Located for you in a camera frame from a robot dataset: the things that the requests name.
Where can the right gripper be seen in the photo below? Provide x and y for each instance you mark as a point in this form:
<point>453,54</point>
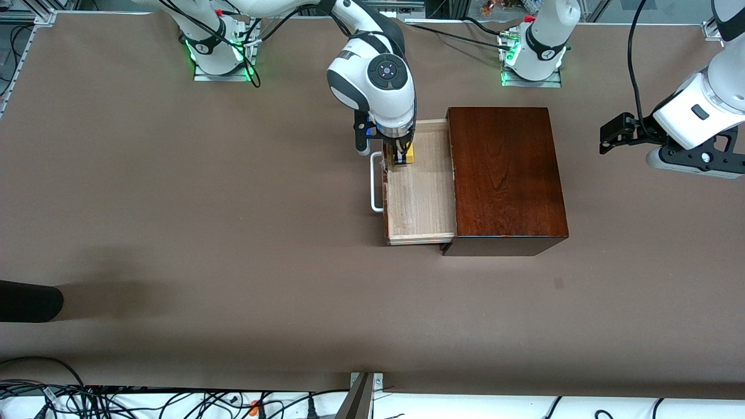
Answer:
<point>400,145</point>

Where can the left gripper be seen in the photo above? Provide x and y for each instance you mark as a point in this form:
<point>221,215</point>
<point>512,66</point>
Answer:
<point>645,130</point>

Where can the yellow cube block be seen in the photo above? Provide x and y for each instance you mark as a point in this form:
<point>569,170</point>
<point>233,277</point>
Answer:
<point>410,156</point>

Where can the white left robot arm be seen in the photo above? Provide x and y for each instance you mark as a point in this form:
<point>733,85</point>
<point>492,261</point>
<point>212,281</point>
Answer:
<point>544,41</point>

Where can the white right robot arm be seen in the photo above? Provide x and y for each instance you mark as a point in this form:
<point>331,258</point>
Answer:
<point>378,87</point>

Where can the dark brown wooden cabinet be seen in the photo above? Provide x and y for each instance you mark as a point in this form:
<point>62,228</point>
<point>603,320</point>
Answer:
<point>506,174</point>

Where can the orange plug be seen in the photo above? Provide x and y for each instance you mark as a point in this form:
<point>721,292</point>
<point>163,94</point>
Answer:
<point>254,407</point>

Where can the black cylinder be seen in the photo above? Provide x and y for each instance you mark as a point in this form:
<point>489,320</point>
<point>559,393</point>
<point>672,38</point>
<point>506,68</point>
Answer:
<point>29,301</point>

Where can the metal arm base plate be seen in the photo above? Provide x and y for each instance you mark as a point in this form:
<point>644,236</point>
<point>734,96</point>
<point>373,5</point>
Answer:
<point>224,77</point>
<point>532,84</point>

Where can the aluminium frame profile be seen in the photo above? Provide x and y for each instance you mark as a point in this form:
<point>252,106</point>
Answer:
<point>43,17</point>
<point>711,30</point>

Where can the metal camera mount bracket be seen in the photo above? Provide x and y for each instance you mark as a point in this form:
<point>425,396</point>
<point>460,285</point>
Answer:
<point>358,398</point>

